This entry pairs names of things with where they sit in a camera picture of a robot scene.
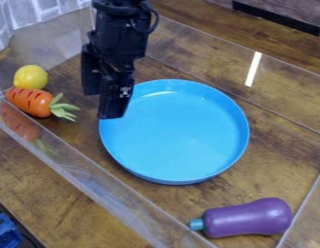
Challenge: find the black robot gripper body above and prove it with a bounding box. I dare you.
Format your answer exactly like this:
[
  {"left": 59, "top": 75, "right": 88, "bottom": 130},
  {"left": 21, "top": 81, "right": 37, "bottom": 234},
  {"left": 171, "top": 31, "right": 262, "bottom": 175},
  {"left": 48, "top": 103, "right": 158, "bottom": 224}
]
[{"left": 87, "top": 0, "right": 154, "bottom": 74}]

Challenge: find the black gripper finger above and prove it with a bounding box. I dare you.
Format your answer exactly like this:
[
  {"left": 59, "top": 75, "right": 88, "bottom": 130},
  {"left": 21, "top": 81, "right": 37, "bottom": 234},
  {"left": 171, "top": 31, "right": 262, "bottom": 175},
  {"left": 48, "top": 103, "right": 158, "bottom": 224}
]
[
  {"left": 82, "top": 44, "right": 103, "bottom": 95},
  {"left": 99, "top": 73, "right": 135, "bottom": 119}
]

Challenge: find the orange toy carrot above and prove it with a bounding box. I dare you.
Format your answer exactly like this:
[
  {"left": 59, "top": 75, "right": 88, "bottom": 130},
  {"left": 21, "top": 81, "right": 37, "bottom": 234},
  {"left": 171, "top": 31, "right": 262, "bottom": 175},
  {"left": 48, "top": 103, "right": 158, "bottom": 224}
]
[{"left": 5, "top": 87, "right": 79, "bottom": 121}]

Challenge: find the blue round tray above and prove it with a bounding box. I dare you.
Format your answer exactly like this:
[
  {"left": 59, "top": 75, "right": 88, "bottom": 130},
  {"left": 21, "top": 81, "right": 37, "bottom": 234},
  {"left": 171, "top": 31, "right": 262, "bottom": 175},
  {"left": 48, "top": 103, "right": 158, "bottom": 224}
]
[{"left": 100, "top": 79, "right": 250, "bottom": 185}]

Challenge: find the yellow toy lemon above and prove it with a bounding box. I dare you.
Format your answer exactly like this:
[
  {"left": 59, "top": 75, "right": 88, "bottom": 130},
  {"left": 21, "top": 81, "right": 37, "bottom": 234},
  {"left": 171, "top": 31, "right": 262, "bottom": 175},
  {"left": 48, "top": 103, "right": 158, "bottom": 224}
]
[{"left": 15, "top": 65, "right": 49, "bottom": 89}]

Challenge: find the white mesh curtain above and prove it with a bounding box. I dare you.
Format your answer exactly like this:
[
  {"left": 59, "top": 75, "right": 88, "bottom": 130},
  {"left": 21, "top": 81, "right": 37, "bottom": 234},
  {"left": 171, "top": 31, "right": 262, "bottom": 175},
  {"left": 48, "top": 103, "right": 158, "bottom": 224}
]
[{"left": 0, "top": 0, "right": 92, "bottom": 51}]

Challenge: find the blue object at corner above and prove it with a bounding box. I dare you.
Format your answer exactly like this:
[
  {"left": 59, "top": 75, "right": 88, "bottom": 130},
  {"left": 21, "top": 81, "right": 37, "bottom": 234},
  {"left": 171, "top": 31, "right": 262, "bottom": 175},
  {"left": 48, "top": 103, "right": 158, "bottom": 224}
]
[{"left": 0, "top": 213, "right": 23, "bottom": 248}]

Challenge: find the purple toy eggplant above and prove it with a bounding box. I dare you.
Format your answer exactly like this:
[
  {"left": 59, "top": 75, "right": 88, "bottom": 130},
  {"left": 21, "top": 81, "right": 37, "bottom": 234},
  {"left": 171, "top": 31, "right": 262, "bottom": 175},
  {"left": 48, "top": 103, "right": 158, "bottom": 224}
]
[{"left": 189, "top": 198, "right": 293, "bottom": 237}]

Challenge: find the clear acrylic barrier frame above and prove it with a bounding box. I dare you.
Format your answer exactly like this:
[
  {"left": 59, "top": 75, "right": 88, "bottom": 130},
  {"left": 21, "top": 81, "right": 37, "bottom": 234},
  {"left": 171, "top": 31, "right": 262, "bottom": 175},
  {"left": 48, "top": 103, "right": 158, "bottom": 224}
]
[{"left": 0, "top": 3, "right": 320, "bottom": 248}]

